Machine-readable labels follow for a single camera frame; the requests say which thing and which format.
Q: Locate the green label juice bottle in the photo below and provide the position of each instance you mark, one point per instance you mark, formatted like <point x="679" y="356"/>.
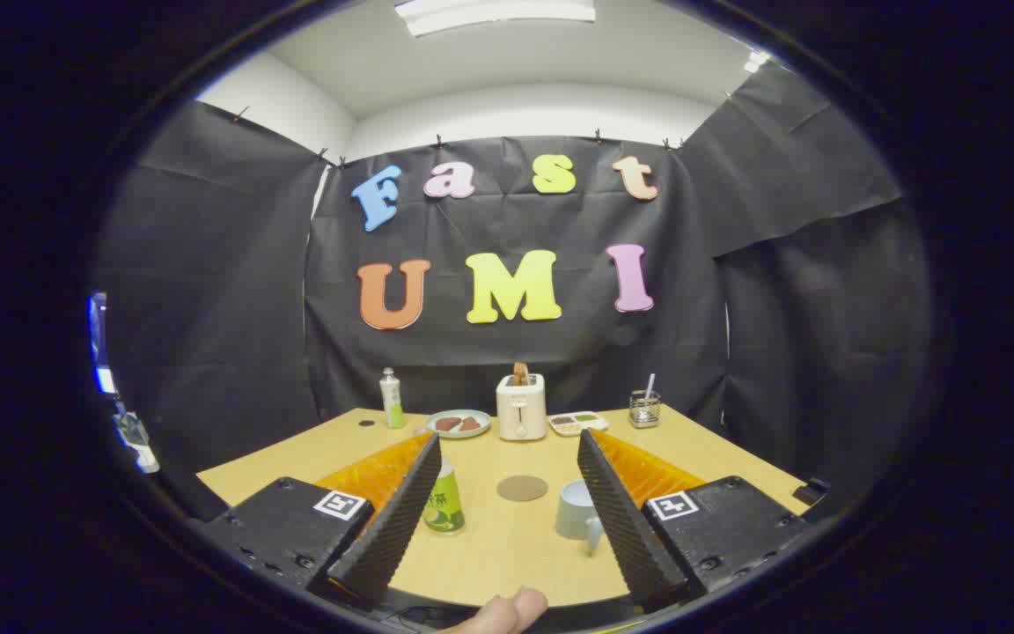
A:
<point x="447" y="511"/>

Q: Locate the ceiling light panel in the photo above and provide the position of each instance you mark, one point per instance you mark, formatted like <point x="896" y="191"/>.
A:
<point x="494" y="13"/>

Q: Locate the wooden table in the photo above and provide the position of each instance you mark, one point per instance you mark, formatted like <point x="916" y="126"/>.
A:
<point x="507" y="546"/>

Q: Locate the grey white object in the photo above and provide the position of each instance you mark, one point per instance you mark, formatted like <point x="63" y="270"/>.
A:
<point x="137" y="438"/>

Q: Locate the small black block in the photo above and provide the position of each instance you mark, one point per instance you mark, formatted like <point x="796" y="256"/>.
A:
<point x="813" y="491"/>

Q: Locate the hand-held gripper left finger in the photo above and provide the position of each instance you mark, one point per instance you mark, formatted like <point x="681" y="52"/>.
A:
<point x="401" y="519"/>

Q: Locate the pale grey cup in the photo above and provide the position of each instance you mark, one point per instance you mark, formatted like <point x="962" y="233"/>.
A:
<point x="576" y="511"/>

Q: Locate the white straw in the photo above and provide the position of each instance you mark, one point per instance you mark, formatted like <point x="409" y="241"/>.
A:
<point x="649" y="386"/>

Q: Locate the round brown coaster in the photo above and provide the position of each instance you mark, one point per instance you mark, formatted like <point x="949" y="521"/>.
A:
<point x="522" y="488"/>

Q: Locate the white divided food tray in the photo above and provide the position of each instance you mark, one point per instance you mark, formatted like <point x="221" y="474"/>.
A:
<point x="577" y="423"/>

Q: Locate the brown bread slice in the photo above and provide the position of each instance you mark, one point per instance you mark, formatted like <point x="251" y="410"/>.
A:
<point x="520" y="373"/>

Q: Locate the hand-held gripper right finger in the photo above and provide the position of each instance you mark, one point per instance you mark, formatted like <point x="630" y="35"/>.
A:
<point x="621" y="519"/>

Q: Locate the cream toaster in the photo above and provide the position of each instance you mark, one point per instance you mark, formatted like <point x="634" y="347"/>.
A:
<point x="520" y="409"/>

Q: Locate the blue white object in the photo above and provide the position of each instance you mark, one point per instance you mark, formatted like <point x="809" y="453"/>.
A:
<point x="99" y="343"/>

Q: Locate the small white green bottle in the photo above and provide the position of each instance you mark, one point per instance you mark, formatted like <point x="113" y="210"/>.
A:
<point x="392" y="401"/>

